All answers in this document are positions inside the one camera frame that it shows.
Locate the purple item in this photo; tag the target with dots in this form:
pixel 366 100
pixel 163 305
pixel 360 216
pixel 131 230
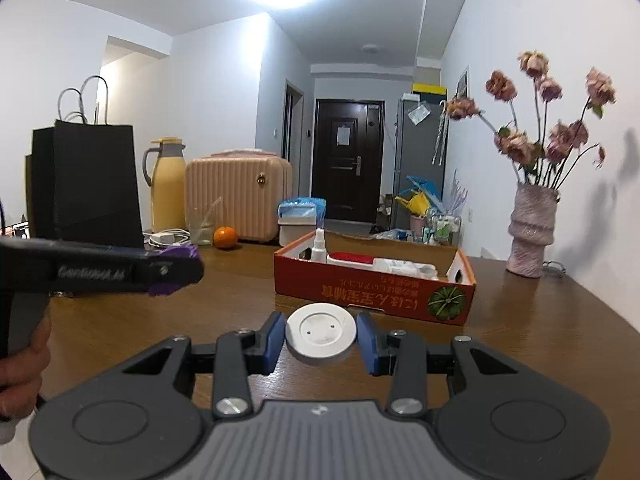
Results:
pixel 165 290

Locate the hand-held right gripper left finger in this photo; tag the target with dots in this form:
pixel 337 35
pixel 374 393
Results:
pixel 275 340

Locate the clear plastic bag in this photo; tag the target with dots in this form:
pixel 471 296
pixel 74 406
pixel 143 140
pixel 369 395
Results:
pixel 392 235
pixel 400 266

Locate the black paper bag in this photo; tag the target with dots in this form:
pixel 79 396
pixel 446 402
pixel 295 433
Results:
pixel 90 185

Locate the orange fruit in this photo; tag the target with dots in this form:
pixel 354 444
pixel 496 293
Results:
pixel 225 237

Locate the grey refrigerator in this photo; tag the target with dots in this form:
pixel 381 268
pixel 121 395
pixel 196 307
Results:
pixel 417 160

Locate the wall picture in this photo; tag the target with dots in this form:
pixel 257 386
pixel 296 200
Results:
pixel 462 82

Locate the pink ribbed suitcase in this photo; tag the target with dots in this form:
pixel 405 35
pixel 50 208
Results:
pixel 235 195

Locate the orange cardboard box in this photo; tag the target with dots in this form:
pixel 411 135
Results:
pixel 350 295

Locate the white spray bottle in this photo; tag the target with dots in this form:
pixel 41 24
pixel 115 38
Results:
pixel 319 252

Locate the white bin with blue bag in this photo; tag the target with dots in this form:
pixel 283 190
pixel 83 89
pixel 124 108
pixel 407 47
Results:
pixel 295 232

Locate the yellow and blue plastic item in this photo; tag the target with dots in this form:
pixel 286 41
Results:
pixel 417 202

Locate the pink textured vase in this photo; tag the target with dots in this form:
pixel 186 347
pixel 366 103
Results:
pixel 532 235

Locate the yellow thermos jug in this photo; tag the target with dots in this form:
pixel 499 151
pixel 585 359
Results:
pixel 167 195

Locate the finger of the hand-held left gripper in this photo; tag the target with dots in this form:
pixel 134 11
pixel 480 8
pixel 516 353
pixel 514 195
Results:
pixel 180 270

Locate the yellow box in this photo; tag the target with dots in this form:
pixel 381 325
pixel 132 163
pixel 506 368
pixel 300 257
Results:
pixel 430 89

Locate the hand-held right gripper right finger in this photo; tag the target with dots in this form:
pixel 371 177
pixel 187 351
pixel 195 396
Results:
pixel 365 342

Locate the interior door frame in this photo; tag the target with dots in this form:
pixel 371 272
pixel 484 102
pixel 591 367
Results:
pixel 292 120

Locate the person's left hand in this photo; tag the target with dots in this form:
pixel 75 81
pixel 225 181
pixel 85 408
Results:
pixel 22 380

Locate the rack of small bottles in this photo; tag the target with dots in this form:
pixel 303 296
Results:
pixel 442 230

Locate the dark brown entrance door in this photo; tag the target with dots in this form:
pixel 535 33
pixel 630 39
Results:
pixel 350 180

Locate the clear glass cup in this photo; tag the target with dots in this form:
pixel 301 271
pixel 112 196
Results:
pixel 202 232

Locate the bunch of dried roses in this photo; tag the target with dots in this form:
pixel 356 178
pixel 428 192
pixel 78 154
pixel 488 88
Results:
pixel 517 142

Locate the white round disc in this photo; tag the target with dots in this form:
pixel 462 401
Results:
pixel 320 330

